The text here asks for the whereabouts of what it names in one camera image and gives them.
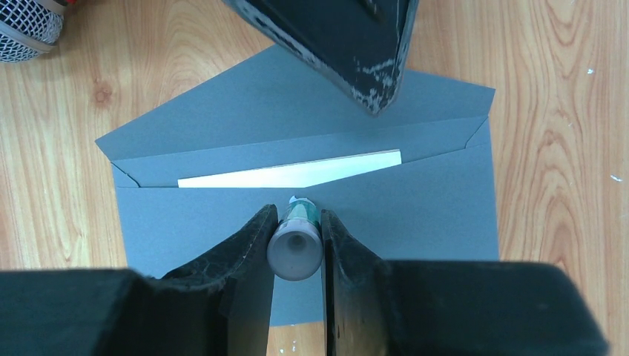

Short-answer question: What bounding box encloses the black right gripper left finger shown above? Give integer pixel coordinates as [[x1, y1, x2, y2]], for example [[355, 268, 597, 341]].
[[1, 205, 278, 355]]

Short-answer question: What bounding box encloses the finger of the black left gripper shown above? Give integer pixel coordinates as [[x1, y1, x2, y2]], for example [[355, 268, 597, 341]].
[[226, 0, 419, 115]]

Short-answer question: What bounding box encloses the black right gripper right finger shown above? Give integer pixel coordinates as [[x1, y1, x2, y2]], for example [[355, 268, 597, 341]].
[[321, 210, 610, 355]]

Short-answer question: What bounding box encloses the green white glue stick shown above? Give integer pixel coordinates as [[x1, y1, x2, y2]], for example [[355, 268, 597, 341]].
[[266, 197, 323, 281]]

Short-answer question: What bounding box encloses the grey envelope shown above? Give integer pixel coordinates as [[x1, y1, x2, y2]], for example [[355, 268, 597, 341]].
[[94, 44, 500, 328]]

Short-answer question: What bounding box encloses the red microphone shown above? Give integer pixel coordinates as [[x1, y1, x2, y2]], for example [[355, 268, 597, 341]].
[[1, 0, 76, 63]]

